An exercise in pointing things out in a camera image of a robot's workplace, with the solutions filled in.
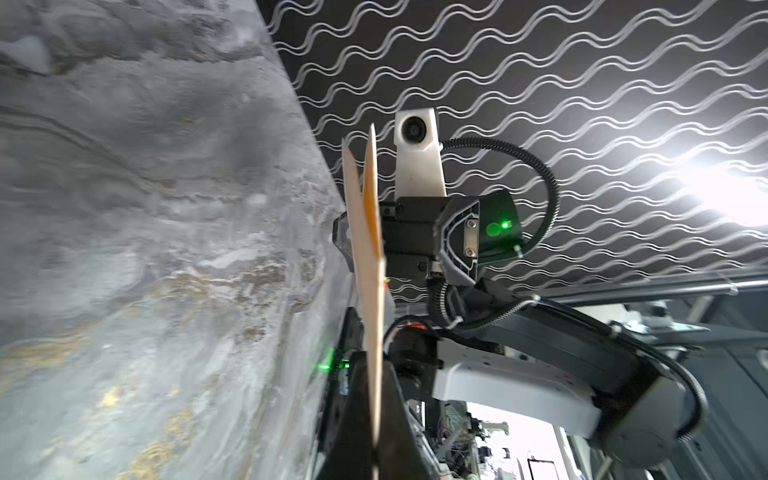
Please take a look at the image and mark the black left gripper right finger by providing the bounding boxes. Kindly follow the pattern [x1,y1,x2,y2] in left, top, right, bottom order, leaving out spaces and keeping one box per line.
[377,360,439,480]

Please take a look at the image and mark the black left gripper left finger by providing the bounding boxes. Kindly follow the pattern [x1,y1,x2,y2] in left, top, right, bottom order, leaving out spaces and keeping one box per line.
[314,351,374,480]

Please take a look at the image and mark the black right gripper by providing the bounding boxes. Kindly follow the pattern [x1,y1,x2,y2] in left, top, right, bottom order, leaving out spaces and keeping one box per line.
[332,192,524,287]

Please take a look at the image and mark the brown manila envelope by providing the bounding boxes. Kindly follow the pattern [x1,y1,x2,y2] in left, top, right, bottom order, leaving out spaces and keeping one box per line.
[342,126,386,446]

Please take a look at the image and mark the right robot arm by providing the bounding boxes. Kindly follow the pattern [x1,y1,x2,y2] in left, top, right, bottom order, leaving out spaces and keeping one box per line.
[321,192,709,479]

